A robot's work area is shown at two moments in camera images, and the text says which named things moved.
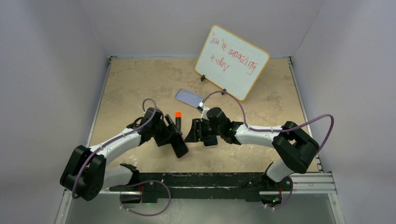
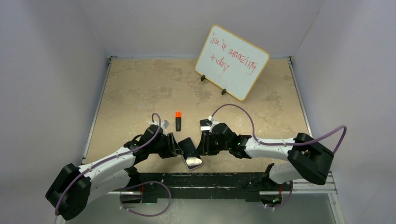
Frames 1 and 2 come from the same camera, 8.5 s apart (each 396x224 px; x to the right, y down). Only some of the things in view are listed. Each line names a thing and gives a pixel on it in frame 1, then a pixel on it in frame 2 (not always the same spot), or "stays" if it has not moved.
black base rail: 238,187 stays
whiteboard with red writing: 231,63 stays
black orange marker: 178,115 stays
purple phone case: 188,97 to 192,163
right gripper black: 195,136 to 204,148
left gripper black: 167,132 to 172,149
